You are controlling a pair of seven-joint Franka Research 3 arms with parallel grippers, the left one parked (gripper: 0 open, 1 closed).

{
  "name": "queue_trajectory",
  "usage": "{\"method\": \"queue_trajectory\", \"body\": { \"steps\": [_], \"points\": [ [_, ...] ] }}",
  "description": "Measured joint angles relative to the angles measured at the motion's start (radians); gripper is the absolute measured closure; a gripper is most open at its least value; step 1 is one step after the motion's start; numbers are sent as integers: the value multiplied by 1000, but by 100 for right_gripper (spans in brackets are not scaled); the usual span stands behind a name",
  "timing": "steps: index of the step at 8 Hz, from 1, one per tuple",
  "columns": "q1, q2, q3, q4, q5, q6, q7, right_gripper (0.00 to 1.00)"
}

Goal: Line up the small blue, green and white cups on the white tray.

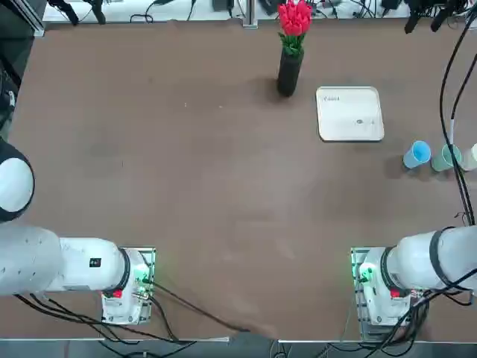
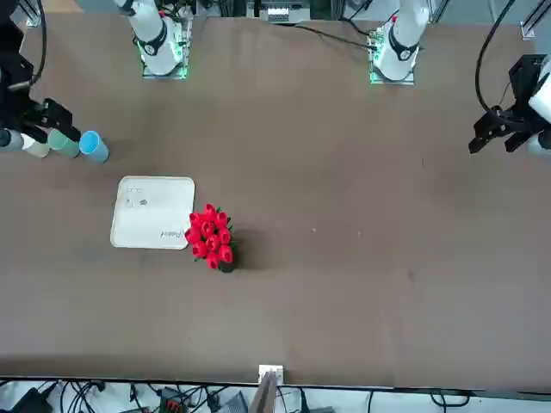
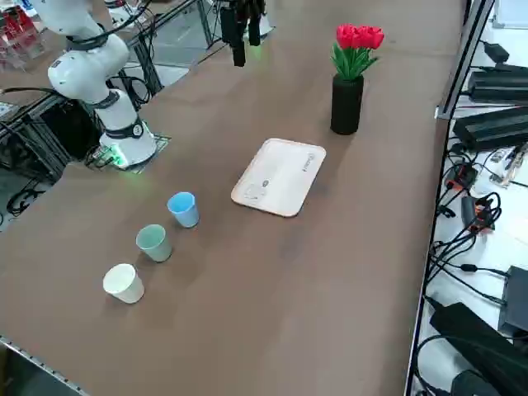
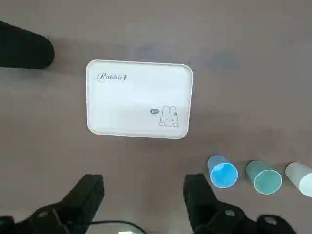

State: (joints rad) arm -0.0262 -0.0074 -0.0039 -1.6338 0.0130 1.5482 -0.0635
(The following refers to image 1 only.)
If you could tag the small blue cup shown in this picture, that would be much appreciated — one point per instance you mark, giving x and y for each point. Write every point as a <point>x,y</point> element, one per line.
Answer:
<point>419,153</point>

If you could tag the small green cup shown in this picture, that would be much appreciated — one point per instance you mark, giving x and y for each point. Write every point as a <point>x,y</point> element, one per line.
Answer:
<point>441,160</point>

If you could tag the small white cup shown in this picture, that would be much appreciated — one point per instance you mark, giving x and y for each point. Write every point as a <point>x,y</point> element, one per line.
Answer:
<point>470,158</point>

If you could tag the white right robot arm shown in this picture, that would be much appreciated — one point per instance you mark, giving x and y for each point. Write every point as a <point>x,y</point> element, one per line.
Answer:
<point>413,257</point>

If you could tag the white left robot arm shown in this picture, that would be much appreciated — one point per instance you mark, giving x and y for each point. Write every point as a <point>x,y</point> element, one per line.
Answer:
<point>30,261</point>

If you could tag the white tray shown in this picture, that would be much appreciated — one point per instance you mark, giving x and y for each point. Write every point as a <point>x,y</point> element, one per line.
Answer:
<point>350,112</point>

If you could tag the red tulip bouquet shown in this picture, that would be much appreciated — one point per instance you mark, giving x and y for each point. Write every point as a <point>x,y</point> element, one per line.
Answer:
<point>294,18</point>

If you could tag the black power adapter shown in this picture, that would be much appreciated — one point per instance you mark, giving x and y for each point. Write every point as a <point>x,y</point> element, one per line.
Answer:
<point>223,3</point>
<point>268,5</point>

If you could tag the black cylindrical vase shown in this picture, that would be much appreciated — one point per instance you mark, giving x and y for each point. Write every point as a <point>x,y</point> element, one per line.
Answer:
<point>288,78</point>

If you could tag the aluminium frame profile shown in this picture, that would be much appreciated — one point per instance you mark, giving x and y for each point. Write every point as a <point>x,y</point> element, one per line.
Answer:
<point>31,22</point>

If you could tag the aluminium frame post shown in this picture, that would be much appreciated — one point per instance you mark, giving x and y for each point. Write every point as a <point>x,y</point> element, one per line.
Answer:
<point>250,15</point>

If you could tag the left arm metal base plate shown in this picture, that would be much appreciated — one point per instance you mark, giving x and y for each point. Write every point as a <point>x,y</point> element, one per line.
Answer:
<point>151,257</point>

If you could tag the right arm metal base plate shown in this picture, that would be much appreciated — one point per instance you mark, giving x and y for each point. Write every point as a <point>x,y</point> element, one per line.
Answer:
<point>367,332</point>

